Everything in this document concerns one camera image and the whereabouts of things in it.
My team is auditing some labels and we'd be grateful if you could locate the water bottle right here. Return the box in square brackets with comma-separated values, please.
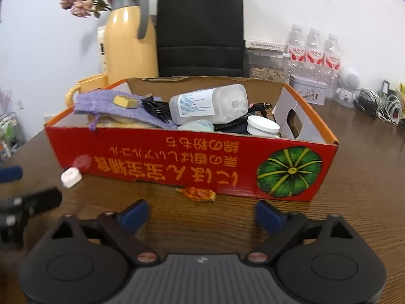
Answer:
[323, 33, 341, 99]

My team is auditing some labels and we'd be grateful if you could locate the small white tape roll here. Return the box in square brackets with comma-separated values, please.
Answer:
[60, 167, 82, 189]

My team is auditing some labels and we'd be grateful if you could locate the clear seed container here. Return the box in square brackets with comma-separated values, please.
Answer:
[245, 49, 290, 82]

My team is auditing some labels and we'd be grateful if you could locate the small yellow block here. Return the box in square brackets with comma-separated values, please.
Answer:
[113, 96, 139, 109]

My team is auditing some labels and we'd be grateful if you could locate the white robot figurine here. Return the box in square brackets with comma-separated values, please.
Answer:
[333, 67, 360, 108]

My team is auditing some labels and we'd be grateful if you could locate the water bottle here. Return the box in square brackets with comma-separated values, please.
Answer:
[306, 28, 324, 79]
[323, 33, 341, 99]
[286, 24, 306, 75]

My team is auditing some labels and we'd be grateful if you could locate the water bottle left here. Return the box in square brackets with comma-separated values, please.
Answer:
[286, 24, 306, 75]

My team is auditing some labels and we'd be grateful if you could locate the yellow thermos jug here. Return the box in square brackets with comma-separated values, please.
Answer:
[104, 0, 158, 84]

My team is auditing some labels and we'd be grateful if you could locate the purple drawstring pouch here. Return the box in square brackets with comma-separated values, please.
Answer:
[73, 90, 178, 130]

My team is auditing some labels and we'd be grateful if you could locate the water bottle middle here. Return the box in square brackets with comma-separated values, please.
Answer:
[306, 28, 324, 79]

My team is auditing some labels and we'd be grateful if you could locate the navy blue pouch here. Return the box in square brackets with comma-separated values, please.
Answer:
[217, 122, 249, 135]

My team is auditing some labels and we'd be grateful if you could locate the black paper shopping bag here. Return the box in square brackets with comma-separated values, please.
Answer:
[156, 0, 245, 77]

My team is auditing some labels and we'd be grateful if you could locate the orange wrapper scrap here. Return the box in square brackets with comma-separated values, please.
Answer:
[176, 187, 216, 202]

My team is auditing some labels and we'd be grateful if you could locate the tangled cables pile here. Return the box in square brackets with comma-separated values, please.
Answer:
[354, 80, 405, 127]

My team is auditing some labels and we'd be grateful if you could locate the black short usb cable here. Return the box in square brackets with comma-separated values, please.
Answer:
[140, 92, 173, 124]

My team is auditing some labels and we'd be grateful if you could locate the white metal tin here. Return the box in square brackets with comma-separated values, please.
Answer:
[289, 74, 328, 106]

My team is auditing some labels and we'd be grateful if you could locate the white flat box on container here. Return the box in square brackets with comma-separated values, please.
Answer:
[245, 39, 285, 51]

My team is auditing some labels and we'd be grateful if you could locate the iridescent plastic wrap bundle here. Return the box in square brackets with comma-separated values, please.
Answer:
[178, 119, 214, 132]

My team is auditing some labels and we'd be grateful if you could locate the red orange cardboard box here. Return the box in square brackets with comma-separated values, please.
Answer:
[45, 77, 338, 201]

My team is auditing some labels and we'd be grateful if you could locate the small white round cap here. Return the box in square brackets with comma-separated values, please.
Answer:
[247, 115, 280, 138]

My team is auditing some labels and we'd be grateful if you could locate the braided cable with pink tie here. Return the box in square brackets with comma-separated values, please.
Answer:
[213, 102, 274, 132]

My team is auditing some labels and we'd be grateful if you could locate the yellow ceramic mug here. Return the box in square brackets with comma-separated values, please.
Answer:
[65, 73, 108, 107]

